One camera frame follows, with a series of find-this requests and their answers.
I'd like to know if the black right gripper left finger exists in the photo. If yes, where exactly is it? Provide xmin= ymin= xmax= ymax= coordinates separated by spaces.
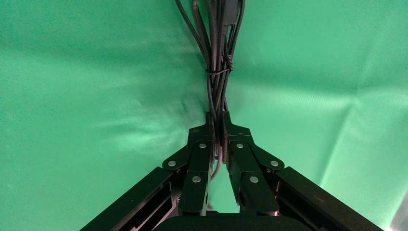
xmin=79 ymin=111 xmax=215 ymax=231

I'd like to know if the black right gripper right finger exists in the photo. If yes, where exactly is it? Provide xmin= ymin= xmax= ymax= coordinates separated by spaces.
xmin=222 ymin=111 xmax=383 ymax=231

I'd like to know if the thin black usb cable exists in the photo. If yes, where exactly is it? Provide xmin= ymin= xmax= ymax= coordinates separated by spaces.
xmin=174 ymin=0 xmax=246 ymax=182

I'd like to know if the green table cloth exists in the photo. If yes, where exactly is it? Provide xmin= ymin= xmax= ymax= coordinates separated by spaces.
xmin=0 ymin=0 xmax=408 ymax=231

